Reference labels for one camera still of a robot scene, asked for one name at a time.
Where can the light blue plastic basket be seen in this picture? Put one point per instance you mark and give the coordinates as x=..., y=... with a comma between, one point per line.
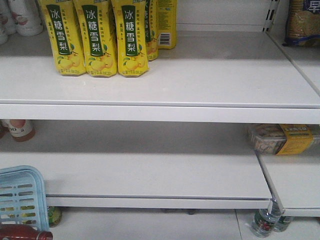
x=23, y=197

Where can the red white coca-cola bottle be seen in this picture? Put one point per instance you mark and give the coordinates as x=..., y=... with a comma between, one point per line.
x=23, y=232

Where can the white metal shelf unit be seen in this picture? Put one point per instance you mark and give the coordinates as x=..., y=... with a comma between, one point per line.
x=165, y=156

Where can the yellow pear drink bottle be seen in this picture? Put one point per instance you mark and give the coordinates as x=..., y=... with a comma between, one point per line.
x=151, y=29
x=132, y=57
x=65, y=36
x=98, y=32
x=167, y=23

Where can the clear cookie box yellow label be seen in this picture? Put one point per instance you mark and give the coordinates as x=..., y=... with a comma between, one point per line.
x=282, y=139

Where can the orange juice bottle t100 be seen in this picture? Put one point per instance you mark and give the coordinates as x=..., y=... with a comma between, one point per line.
x=21, y=130

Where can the clear water bottle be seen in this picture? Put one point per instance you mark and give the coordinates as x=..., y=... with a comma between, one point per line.
x=264, y=222

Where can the white peach drink bottle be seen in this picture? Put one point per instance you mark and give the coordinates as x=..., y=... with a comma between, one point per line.
x=26, y=17

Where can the biscuit bag blue yellow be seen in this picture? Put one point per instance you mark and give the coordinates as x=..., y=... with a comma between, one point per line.
x=302, y=27

